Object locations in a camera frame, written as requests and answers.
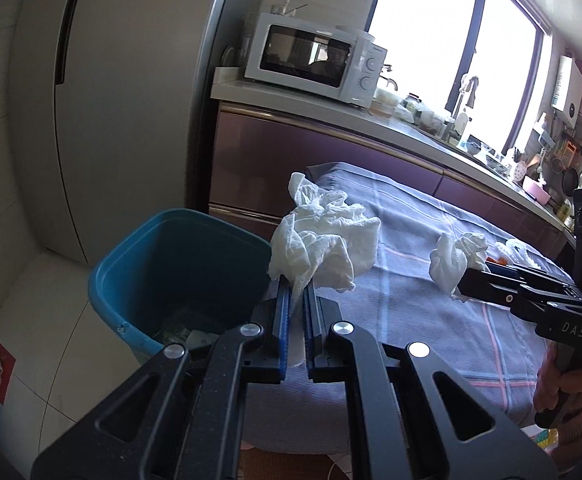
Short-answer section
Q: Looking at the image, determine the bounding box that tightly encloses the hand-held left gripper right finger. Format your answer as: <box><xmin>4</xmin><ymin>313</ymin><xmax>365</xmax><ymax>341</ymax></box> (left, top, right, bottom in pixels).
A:
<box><xmin>303</xmin><ymin>282</ymin><xmax>556</xmax><ymax>480</ymax></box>

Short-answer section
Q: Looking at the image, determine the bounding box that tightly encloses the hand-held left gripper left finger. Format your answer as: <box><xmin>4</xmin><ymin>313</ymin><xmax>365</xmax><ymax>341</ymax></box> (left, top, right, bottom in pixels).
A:
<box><xmin>30</xmin><ymin>277</ymin><xmax>290</xmax><ymax>480</ymax></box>

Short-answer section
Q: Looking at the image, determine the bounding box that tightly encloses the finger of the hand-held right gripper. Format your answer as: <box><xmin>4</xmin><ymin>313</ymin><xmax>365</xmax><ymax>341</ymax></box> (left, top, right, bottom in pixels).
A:
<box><xmin>457</xmin><ymin>269</ymin><xmax>582</xmax><ymax>332</ymax></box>
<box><xmin>486</xmin><ymin>261</ymin><xmax>579</xmax><ymax>295</ymax></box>

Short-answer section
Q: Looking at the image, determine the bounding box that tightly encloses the white foam net sleeve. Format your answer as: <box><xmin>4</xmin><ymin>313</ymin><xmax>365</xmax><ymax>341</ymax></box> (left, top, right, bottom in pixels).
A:
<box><xmin>493</xmin><ymin>239</ymin><xmax>539</xmax><ymax>267</ymax></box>

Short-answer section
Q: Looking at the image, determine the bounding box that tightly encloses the small white tissue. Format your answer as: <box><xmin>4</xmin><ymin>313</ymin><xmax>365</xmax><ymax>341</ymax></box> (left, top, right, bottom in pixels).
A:
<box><xmin>429</xmin><ymin>232</ymin><xmax>490</xmax><ymax>302</ymax></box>

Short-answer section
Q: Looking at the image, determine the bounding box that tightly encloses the large white paper towel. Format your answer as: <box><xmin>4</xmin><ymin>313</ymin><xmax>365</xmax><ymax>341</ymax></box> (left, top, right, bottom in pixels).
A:
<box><xmin>267</xmin><ymin>172</ymin><xmax>383</xmax><ymax>295</ymax></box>

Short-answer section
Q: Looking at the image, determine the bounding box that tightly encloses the blue plastic bin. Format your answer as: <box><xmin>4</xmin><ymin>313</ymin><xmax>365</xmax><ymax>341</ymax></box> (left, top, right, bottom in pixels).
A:
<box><xmin>88</xmin><ymin>208</ymin><xmax>274</xmax><ymax>366</ymax></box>

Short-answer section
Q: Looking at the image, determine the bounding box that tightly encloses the person's right hand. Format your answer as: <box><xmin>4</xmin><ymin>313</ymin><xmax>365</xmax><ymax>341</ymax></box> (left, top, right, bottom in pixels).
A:
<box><xmin>533</xmin><ymin>347</ymin><xmax>582</xmax><ymax>413</ymax></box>

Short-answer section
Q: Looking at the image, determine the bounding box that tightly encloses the pink bowl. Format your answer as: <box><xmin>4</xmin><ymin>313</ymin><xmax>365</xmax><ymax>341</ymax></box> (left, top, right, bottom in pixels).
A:
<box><xmin>523</xmin><ymin>177</ymin><xmax>548</xmax><ymax>202</ymax></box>

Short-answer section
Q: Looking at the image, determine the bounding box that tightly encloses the grey plaid tablecloth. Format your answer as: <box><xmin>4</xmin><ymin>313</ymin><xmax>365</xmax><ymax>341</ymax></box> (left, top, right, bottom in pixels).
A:
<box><xmin>243</xmin><ymin>161</ymin><xmax>579</xmax><ymax>453</ymax></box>

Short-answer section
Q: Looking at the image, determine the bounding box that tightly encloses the white water heater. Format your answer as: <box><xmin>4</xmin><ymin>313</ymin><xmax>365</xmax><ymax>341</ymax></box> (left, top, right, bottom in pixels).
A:
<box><xmin>551</xmin><ymin>55</ymin><xmax>582</xmax><ymax>128</ymax></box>

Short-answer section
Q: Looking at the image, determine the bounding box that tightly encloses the metal kitchen faucet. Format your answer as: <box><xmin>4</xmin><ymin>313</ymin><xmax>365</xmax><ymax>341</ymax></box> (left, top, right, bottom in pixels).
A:
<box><xmin>451</xmin><ymin>76</ymin><xmax>480</xmax><ymax>122</ymax></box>

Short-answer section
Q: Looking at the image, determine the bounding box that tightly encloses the white kitchen countertop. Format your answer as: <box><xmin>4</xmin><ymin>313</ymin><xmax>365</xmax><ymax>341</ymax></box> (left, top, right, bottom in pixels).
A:
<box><xmin>210</xmin><ymin>66</ymin><xmax>572</xmax><ymax>231</ymax></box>

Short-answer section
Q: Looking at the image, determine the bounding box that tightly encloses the dark framed window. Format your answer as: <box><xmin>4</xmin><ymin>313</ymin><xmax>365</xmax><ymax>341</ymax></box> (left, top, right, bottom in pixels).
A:
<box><xmin>366</xmin><ymin>0</ymin><xmax>554</xmax><ymax>151</ymax></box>

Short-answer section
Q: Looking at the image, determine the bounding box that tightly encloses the grey refrigerator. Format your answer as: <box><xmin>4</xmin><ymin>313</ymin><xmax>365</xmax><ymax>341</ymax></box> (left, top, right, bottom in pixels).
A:
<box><xmin>8</xmin><ymin>0</ymin><xmax>252</xmax><ymax>266</ymax></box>

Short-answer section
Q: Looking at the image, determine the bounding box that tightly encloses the white microwave oven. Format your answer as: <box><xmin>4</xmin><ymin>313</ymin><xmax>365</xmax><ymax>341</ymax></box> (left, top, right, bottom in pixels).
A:
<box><xmin>243</xmin><ymin>12</ymin><xmax>388</xmax><ymax>109</ymax></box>

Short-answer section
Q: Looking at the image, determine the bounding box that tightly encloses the red paper sheet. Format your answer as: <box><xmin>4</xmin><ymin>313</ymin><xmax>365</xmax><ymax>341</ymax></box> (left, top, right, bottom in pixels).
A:
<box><xmin>0</xmin><ymin>330</ymin><xmax>17</xmax><ymax>406</ymax></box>

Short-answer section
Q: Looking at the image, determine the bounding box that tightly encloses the clear glass cup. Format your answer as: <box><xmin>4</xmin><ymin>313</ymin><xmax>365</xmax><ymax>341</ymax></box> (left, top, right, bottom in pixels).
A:
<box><xmin>270</xmin><ymin>2</ymin><xmax>309</xmax><ymax>17</ymax></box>

